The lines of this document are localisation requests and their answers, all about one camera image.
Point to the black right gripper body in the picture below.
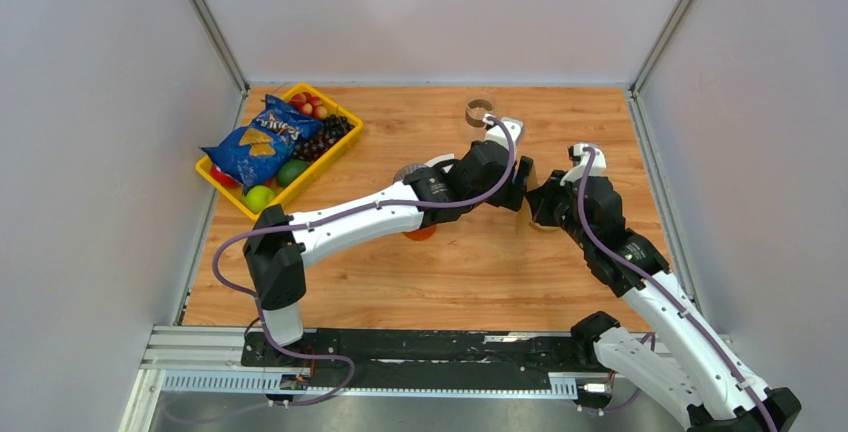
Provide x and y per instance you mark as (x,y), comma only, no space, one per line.
(553,207)

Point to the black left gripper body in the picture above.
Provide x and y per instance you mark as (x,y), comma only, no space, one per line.
(502,198)

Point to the brown paper coffee filter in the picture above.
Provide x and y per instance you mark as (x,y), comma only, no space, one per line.
(532,184)

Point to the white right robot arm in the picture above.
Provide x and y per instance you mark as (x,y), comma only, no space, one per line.
(662,310)

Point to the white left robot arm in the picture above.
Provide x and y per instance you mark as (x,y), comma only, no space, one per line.
(283,246)

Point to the white paper coffee filter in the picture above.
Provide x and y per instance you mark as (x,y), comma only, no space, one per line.
(442,163)

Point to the orange glass carafe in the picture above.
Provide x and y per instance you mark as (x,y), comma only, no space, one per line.
(421,234)

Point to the clear glass carafe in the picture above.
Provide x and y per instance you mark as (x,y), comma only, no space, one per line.
(478,107)

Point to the yellow plastic tray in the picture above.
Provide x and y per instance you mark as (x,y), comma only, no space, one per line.
(286,195)

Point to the dark grapes bunch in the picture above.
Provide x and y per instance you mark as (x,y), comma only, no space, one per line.
(334,128)

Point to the red apples bunch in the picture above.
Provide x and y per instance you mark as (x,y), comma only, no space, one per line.
(309,105)

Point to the green lime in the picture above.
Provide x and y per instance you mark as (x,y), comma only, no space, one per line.
(290,171)

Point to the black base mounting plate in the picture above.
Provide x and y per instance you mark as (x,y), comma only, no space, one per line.
(427,359)

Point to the green apple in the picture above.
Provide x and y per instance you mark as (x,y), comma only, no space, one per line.
(257,198)

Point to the blue chips bag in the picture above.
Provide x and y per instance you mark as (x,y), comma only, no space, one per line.
(254,153)

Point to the red fruit under bag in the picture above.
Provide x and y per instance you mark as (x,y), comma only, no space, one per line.
(222,178)

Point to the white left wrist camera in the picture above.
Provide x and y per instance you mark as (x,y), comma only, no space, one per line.
(506,132)

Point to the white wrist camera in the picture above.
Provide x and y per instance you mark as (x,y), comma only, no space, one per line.
(587,160)
(506,132)

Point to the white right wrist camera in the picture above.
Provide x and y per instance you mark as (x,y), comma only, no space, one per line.
(587,160)

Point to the aluminium frame rail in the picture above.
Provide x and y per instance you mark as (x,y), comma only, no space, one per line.
(231,379)

